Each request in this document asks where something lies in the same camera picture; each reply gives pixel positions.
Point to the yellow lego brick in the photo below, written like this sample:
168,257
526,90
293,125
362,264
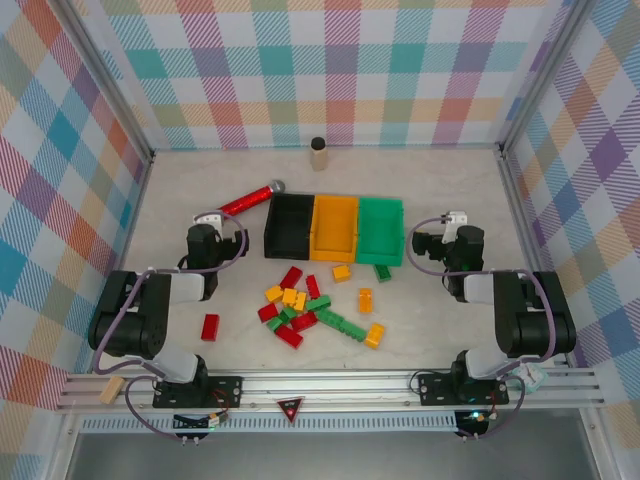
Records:
273,293
342,273
375,335
294,298

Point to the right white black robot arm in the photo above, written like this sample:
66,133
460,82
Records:
530,320

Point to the wooden bottle with black cap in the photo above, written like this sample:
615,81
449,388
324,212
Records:
318,157

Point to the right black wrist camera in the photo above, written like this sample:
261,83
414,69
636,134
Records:
427,246

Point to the small green lego brick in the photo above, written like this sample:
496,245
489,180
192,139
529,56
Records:
288,314
274,324

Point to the red glitter microphone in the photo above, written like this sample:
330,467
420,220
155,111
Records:
250,200

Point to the small wooden block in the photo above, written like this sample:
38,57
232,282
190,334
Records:
111,390

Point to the orange lego brick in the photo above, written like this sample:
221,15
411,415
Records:
366,301

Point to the aluminium frame post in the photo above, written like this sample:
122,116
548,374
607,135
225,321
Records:
107,80
547,75

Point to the long green lego brick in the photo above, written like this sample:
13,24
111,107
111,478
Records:
342,325

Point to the red triangle sign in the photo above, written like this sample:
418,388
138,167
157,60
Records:
291,407

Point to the yellow power connector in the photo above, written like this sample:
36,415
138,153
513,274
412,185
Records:
479,416
220,416

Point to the black plastic bin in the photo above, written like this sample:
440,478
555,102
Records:
290,225

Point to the orange plastic bin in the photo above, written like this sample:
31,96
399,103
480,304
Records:
334,227

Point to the aluminium side rail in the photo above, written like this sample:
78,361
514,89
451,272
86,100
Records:
142,185
515,200

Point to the green plastic bin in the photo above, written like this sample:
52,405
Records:
380,230

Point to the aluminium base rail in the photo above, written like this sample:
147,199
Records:
350,387

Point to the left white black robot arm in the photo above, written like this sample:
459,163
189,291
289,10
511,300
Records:
125,320

